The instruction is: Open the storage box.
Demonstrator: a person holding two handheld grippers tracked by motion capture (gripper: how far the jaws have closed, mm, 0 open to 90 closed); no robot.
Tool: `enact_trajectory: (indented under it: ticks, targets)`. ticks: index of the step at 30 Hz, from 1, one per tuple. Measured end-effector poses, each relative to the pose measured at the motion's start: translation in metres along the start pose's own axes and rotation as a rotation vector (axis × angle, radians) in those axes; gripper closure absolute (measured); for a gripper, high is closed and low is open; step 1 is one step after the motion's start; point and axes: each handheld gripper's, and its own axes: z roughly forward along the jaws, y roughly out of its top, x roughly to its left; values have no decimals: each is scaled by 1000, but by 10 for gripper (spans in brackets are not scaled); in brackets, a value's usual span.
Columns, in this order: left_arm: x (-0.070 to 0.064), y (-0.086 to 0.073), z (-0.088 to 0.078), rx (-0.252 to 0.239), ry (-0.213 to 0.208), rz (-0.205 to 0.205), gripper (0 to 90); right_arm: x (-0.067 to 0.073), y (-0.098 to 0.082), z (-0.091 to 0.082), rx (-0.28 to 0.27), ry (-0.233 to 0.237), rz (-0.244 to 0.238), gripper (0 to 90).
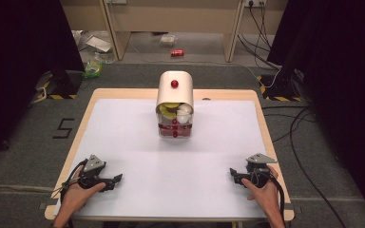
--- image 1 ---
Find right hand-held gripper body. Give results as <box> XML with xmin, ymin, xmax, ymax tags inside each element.
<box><xmin>240</xmin><ymin>153</ymin><xmax>279</xmax><ymax>189</ymax></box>

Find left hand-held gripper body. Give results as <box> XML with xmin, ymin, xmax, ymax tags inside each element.
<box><xmin>77</xmin><ymin>154</ymin><xmax>116</xmax><ymax>193</ymax></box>

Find person's right hand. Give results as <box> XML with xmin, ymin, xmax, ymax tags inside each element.
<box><xmin>240</xmin><ymin>164</ymin><xmax>281</xmax><ymax>220</ymax></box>

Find person's left hand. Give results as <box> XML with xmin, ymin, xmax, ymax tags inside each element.
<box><xmin>60</xmin><ymin>165</ymin><xmax>107</xmax><ymax>217</ymax></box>

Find white round item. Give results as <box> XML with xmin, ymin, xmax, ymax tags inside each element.
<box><xmin>175</xmin><ymin>113</ymin><xmax>192</xmax><ymax>124</ymax></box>
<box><xmin>177</xmin><ymin>104</ymin><xmax>193</xmax><ymax>116</ymax></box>

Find stand base with striped tape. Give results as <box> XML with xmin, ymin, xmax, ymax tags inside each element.
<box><xmin>256</xmin><ymin>74</ymin><xmax>302</xmax><ymax>103</ymax></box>
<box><xmin>35</xmin><ymin>69</ymin><xmax>84</xmax><ymax>101</ymax></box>

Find green yellow round item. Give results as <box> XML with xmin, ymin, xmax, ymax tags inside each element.
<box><xmin>159</xmin><ymin>102</ymin><xmax>182</xmax><ymax>121</ymax></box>

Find beige bread box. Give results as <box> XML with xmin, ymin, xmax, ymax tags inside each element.
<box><xmin>155</xmin><ymin>69</ymin><xmax>195</xmax><ymax>140</ymax></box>

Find green bottle in plastic bag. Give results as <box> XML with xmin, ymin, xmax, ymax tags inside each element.
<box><xmin>82</xmin><ymin>51</ymin><xmax>106</xmax><ymax>80</ymax></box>

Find black curtain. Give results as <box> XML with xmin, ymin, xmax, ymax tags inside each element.
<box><xmin>266</xmin><ymin>0</ymin><xmax>365</xmax><ymax>222</ymax></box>
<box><xmin>0</xmin><ymin>0</ymin><xmax>86</xmax><ymax>167</ymax></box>

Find white paper and plastic wrap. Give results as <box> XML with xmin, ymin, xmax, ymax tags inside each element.
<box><xmin>71</xmin><ymin>29</ymin><xmax>114</xmax><ymax>54</ymax></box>

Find clear plastic packet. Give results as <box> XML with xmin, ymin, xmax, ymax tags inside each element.
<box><xmin>159</xmin><ymin>33</ymin><xmax>179</xmax><ymax>48</ymax></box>

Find light wooden desk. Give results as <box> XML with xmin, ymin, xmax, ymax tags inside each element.
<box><xmin>59</xmin><ymin>0</ymin><xmax>289</xmax><ymax>64</ymax></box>

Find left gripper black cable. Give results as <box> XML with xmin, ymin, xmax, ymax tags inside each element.
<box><xmin>50</xmin><ymin>159</ymin><xmax>88</xmax><ymax>203</ymax></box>

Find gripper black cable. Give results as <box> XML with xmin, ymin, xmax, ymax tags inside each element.
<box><xmin>267</xmin><ymin>175</ymin><xmax>287</xmax><ymax>226</ymax></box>
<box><xmin>50</xmin><ymin>159</ymin><xmax>88</xmax><ymax>203</ymax></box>

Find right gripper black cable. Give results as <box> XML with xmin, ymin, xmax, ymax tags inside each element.
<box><xmin>267</xmin><ymin>175</ymin><xmax>287</xmax><ymax>226</ymax></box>

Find long black floor cable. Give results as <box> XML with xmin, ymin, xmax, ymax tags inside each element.
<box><xmin>260</xmin><ymin>105</ymin><xmax>348</xmax><ymax>228</ymax></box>

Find black power cables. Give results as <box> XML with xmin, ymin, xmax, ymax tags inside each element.
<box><xmin>237</xmin><ymin>2</ymin><xmax>282</xmax><ymax>70</ymax></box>

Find white wall power outlet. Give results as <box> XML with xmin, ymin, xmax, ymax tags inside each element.
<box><xmin>244</xmin><ymin>0</ymin><xmax>267</xmax><ymax>9</ymax></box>

